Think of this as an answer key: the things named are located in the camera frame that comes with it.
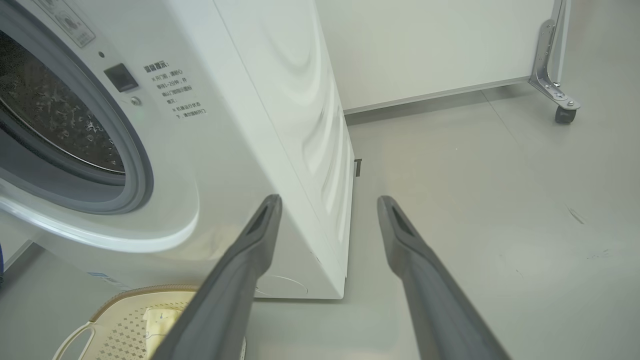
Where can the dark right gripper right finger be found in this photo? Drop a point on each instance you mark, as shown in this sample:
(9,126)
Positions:
(435,300)

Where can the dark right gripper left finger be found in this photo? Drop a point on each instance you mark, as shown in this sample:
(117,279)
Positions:
(225,290)

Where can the cream printed garment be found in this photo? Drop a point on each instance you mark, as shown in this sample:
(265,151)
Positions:
(160,327)

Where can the cream perforated laundry basket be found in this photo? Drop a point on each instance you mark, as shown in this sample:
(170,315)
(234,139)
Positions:
(120,335)

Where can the white front-load washing machine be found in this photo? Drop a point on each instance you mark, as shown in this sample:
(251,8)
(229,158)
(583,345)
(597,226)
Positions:
(280,100)

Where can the printed text label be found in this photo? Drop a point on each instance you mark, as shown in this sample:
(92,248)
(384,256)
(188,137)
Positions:
(175,90)

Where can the black caster wheel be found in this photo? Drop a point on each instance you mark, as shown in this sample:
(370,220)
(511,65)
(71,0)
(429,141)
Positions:
(565,115)

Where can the steel perforated washer drum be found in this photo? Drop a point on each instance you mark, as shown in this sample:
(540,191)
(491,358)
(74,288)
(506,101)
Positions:
(45,110)

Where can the white partition panel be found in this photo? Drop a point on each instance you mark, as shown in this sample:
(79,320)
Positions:
(425,45)

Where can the grey warning sticker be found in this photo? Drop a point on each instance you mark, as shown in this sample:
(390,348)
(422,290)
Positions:
(70,22)

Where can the metal caster leg bracket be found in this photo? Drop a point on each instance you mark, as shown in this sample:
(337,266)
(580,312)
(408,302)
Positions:
(547,70)

